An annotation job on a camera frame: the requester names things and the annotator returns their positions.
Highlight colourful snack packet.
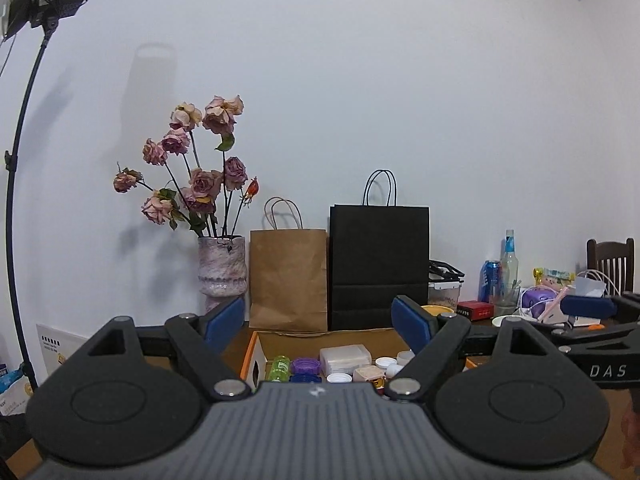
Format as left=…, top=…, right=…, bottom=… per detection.
left=532, top=268, right=576, bottom=286

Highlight purple gadget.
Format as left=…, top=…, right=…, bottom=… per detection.
left=519, top=284, right=556, bottom=319

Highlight dried pink roses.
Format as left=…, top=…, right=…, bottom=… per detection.
left=113, top=94, right=261, bottom=239

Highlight clear food container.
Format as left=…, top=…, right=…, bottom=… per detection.
left=428, top=281, right=462, bottom=311

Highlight green plastic bottle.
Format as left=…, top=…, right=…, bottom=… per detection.
left=267, top=354, right=292, bottom=384

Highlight orange cardboard box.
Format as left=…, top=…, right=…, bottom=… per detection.
left=239, top=327, right=482, bottom=394

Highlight brown paper bag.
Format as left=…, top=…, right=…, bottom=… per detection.
left=248, top=197, right=329, bottom=334

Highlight dark wooden chair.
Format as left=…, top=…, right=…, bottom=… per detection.
left=586, top=237, right=636, bottom=296

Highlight glass bottle blue label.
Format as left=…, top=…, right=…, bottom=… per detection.
left=499, top=229, right=519, bottom=291

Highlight black studio light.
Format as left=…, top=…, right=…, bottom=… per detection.
left=0, top=0, right=96, bottom=44

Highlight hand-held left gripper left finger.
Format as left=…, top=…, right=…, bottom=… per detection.
left=85, top=296, right=252, bottom=402

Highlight pink pen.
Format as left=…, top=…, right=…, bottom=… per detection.
left=542, top=287, right=571, bottom=322

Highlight white paper box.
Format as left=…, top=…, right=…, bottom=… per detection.
left=574, top=274, right=609, bottom=299

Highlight small red box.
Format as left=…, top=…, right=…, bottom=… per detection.
left=457, top=300, right=496, bottom=321

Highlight black light stand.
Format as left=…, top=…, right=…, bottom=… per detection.
left=3, top=24, right=57, bottom=392

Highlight black paper bag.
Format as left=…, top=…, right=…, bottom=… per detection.
left=328, top=169, right=431, bottom=332

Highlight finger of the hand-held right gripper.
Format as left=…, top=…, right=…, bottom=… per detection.
left=560, top=292, right=640, bottom=321
left=549, top=322, right=640, bottom=354

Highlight clear cotton swab box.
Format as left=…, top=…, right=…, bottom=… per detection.
left=319, top=343, right=374, bottom=377

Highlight pink mottled vase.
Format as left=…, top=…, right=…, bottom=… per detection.
left=197, top=234, right=247, bottom=314

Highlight blue white packet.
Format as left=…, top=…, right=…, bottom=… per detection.
left=0, top=362, right=39, bottom=417

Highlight blue soda can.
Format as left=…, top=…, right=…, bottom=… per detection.
left=479, top=259, right=503, bottom=304

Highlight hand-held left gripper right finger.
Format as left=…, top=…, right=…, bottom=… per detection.
left=382, top=295, right=551, bottom=403

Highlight clear drinking glass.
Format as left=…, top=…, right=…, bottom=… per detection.
left=493, top=282, right=521, bottom=317

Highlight white printed carton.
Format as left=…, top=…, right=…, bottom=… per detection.
left=35, top=323, right=89, bottom=377

